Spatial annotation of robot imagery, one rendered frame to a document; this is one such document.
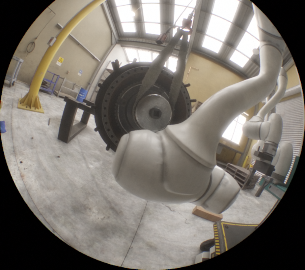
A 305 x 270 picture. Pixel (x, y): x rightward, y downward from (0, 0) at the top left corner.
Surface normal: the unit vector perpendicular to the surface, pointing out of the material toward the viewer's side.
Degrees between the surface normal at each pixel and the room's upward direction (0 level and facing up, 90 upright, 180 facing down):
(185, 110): 118
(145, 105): 90
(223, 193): 63
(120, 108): 90
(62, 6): 90
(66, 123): 90
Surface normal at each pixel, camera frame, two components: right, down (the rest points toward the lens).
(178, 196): 0.16, 0.24
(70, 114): 0.34, 0.13
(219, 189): -0.58, -0.75
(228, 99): -0.29, -0.41
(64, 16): 0.90, 0.39
